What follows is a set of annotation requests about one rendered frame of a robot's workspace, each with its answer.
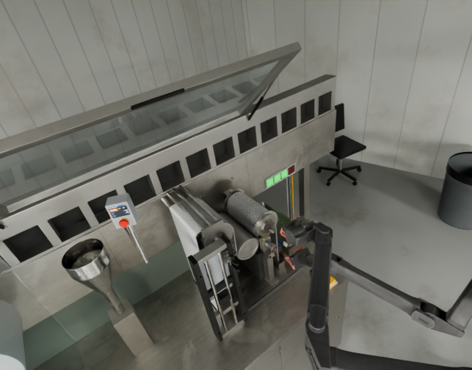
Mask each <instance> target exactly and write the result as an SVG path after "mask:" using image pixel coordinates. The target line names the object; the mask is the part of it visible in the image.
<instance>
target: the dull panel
mask: <svg viewBox="0 0 472 370"><path fill-rule="evenodd" d="M148 260H149V262H148V263H147V264H145V263H144V262H142V263H140V264H138V265H136V266H135V267H133V268H131V269H130V270H128V271H126V272H124V273H123V274H121V275H119V276H117V277H116V278H114V279H113V280H112V288H113V289H114V291H115V293H116V295H117V296H118V298H119V299H120V301H121V302H122V301H123V300H125V299H126V298H128V300H129V301H130V303H131V304H132V305H134V304H136V303H138V302H139V301H140V300H142V299H144V298H146V297H147V296H148V295H150V294H152V293H153V292H155V291H156V290H158V289H160V288H161V287H162V286H164V285H166V284H167V283H169V282H170V281H171V280H174V279H175V278H177V277H178V276H179V275H182V274H183V273H185V272H186V271H187V270H189V269H191V268H190V266H189V262H188V260H187V257H186V254H185V252H184V248H183V245H182V244H181V240H179V241H178V242H176V243H175V244H172V245H170V246H169V247H167V248H166V249H164V250H162V251H161V252H159V253H157V254H155V255H153V256H152V257H150V258H149V259H148ZM110 308H111V306H110V305H109V303H108V302H107V301H106V299H105V297H104V296H103V295H102V294H100V293H98V292H96V291H92V292H90V293H89V294H87V295H85V296H83V297H82V298H80V299H78V300H77V301H75V302H73V303H71V304H69V305H68V306H66V307H65V308H63V309H61V310H60V311H57V312H56V313H54V314H52V315H53V316H54V317H55V318H56V320H57V321H58V322H59V323H60V324H61V325H62V326H63V327H64V328H65V329H66V330H67V331H68V332H69V333H70V335H71V336H72V337H73V338H74V339H75V340H76V341H78V340H80V339H81V338H83V337H85V336H86V335H87V334H89V333H91V332H92V331H94V330H95V329H97V328H99V327H100V326H101V325H103V324H105V323H106V322H108V321H109V320H111V319H110V317H109V314H108V310H109V309H110Z"/></svg>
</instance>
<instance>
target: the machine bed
mask: <svg viewBox="0 0 472 370"><path fill-rule="evenodd" d="M278 255H279V254H278ZM279 256H280V255H279ZM280 257H281V256H280ZM281 258H282V259H283V260H284V261H285V266H283V267H282V268H281V269H278V268H277V267H276V266H275V265H274V264H273V266H274V274H275V277H276V278H278V279H279V281H278V282H276V283H275V284H274V285H273V286H271V285H270V284H269V283H268V282H267V281H266V280H265V279H264V278H263V279H262V280H260V279H259V278H258V277H257V276H256V275H255V274H254V273H253V272H252V271H251V270H250V269H249V268H248V267H247V266H246V265H245V264H244V263H243V262H242V261H240V260H239V259H238V258H237V257H236V256H234V259H235V262H236V263H238V264H239V265H238V266H237V268H238V269H240V272H238V276H239V282H240V286H241V290H242V296H243V300H244V306H245V310H246V314H247V321H246V322H243V323H242V324H241V325H239V326H238V327H237V328H236V329H235V330H233V331H232V332H231V333H229V334H228V335H227V336H225V337H224V338H223V341H221V342H219V340H218V338H217V337H216V336H215V334H214V331H213V329H212V326H211V323H210V320H209V318H208V314H207V312H206V308H205V306H204V304H203V300H202V297H201V295H200V292H199V289H198V287H197V284H196V283H195V282H194V280H195V279H194V277H193V274H192V271H191V269H189V270H187V271H186V272H185V273H183V274H182V275H179V276H178V277H177V278H175V279H174V280H171V281H170V282H169V283H167V284H166V285H164V286H162V287H161V288H160V289H158V290H156V291H155V292H153V293H152V294H150V295H148V296H147V297H146V298H144V299H142V300H140V301H139V302H138V303H136V304H134V305H132V306H133V308H134V310H135V311H136V312H137V315H138V316H139V318H140V319H141V321H142V323H143V324H144V326H145V328H146V330H147V332H148V334H149V336H150V338H151V340H152V342H153V345H152V346H151V347H149V348H148V349H146V350H145V351H144V352H142V353H141V354H140V355H138V356H137V357H135V356H134V354H133V352H132V351H131V350H130V349H129V347H128V346H127V344H126V343H125V341H124V340H123V339H122V337H121V336H120V334H119V333H118V331H116V329H115V327H114V326H113V324H112V321H111V320H109V321H108V322H106V323H105V324H103V325H101V326H100V327H99V328H97V329H95V330H94V331H92V332H91V333H89V334H87V335H86V336H85V337H83V338H81V339H80V340H78V341H77V344H78V348H79V353H80V355H81V361H82V364H83V367H84V370H250V369H251V368H252V367H253V366H254V365H256V364H257V363H258V362H259V361H260V360H261V359H263V358H264V357H265V356H266V355H267V354H268V353H270V352H271V351H272V350H273V349H274V348H275V347H276V346H277V345H278V344H279V343H280V342H281V341H283V340H284V339H285V338H286V337H287V336H288V335H290V334H291V333H292V332H293V331H294V330H295V329H297V328H298V327H299V326H300V325H301V324H302V323H303V322H304V321H305V320H306V316H307V309H308V298H309V291H310V284H311V276H310V272H309V271H310V270H311V269H312V268H311V267H309V266H307V267H306V268H304V269H303V270H302V271H301V272H300V273H298V274H297V275H296V276H294V277H293V278H292V279H290V281H288V282H287V283H286V284H284V285H283V286H282V287H280V288H279V289H278V290H277V291H276V292H274V293H273V294H272V295H270V296H269V297H267V298H266V299H265V300H264V301H263V302H262V303H260V304H259V305H257V306H256V307H255V308H254V309H252V310H251V311H248V310H247V308H249V307H250V306H251V305H252V304H253V303H254V302H256V301H257V300H259V299H260V298H261V297H262V296H264V295H265V294H266V293H267V292H269V291H270V290H272V289H273V288H274V287H275V286H276V285H278V284H279V283H280V282H282V281H283V280H285V279H286V278H287V277H288V276H289V275H291V274H292V273H293V272H295V271H296V269H293V268H292V267H291V265H290V263H289V262H287V260H286V259H285V258H283V257H281ZM330 276H331V277H333V278H334V279H335V281H337V283H336V284H335V285H334V286H333V287H332V288H331V289H330V298H331V297H332V296H333V295H334V294H335V293H337V292H338V291H339V290H340V289H341V288H342V287H344V286H345V285H346V284H347V283H348V282H349V281H348V280H346V279H344V278H342V277H339V276H337V275H335V274H334V275H333V274H331V273H330Z"/></svg>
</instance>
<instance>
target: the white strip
mask: <svg viewBox="0 0 472 370"><path fill-rule="evenodd" d="M161 200H162V201H163V203H164V204H165V205H166V206H167V207H168V208H169V209H170V212H171V214H172V217H173V221H174V223H175V226H176V229H177V232H178V235H179V237H180V240H181V244H182V245H183V248H184V252H185V254H186V257H188V256H190V255H194V254H195V253H197V252H199V251H200V249H199V247H198V244H197V240H196V238H197V239H200V237H201V235H200V234H199V230H198V229H196V227H195V226H194V225H193V224H192V223H191V222H190V221H189V220H188V219H187V218H186V217H185V216H184V215H183V214H182V213H181V212H180V211H179V210H178V209H177V208H176V207H175V206H174V205H172V204H171V203H170V202H169V201H168V200H167V199H166V198H165V197H163V198H162V199H161ZM187 260H188V258H187ZM188 262H189V260H188ZM189 266H190V264H189ZM190 268H191V267H190ZM211 304H212V305H213V306H214V308H215V309H216V311H217V310H218V308H217V304H216V301H215V299H213V300H212V301H211Z"/></svg>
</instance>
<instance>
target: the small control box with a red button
mask: <svg viewBox="0 0 472 370"><path fill-rule="evenodd" d="M105 207H106V210H107V211H108V213H109V216H110V217H111V219H112V221H113V223H114V224H115V227H116V229H118V228H126V227H128V226H131V225H136V224H137V220H138V213H137V210H136V209H135V207H134V204H133V202H132V200H131V197H130V195H129V193H125V194H122V195H116V196H112V197H108V198H107V201H106V205H105Z"/></svg>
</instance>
